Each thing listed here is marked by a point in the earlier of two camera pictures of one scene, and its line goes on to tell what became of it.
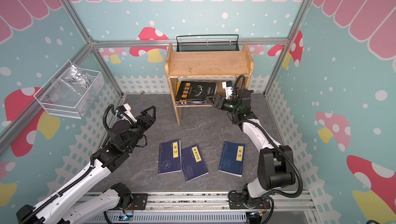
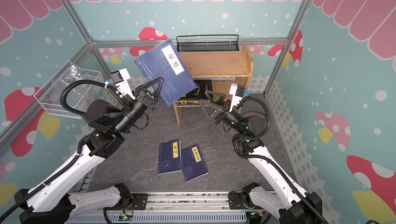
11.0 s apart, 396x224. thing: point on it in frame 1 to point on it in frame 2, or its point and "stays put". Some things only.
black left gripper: [148, 117] to [148, 101]
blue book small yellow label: [232, 158] to [164, 61]
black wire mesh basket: [208, 43] stays put
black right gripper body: [221, 102] to [219, 110]
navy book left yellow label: [169, 160] stays put
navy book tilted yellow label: [194, 164] stays put
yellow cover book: [178, 88] to [188, 102]
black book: [195, 90] stays put
